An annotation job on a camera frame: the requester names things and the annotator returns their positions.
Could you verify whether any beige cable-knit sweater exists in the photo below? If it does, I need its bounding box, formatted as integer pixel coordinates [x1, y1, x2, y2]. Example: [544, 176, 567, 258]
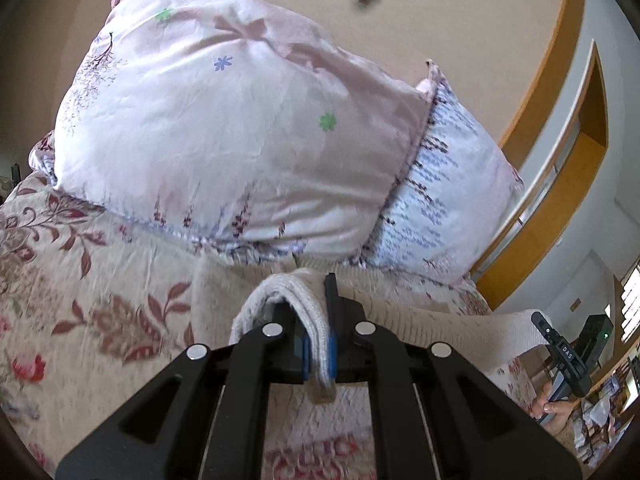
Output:
[192, 255, 544, 406]

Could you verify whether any person's right hand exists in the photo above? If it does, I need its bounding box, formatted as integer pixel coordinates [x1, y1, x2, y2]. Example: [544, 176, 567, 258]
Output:
[527, 382, 579, 437]

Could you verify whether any pink blue right pillow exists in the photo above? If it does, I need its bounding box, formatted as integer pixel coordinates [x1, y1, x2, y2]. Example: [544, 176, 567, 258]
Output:
[360, 60, 524, 284]

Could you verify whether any wooden wardrobe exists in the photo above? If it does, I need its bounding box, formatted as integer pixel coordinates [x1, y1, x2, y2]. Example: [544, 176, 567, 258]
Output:
[472, 0, 608, 310]

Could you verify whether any pink floral left pillow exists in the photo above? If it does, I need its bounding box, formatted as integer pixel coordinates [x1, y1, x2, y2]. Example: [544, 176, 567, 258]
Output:
[29, 0, 433, 259]

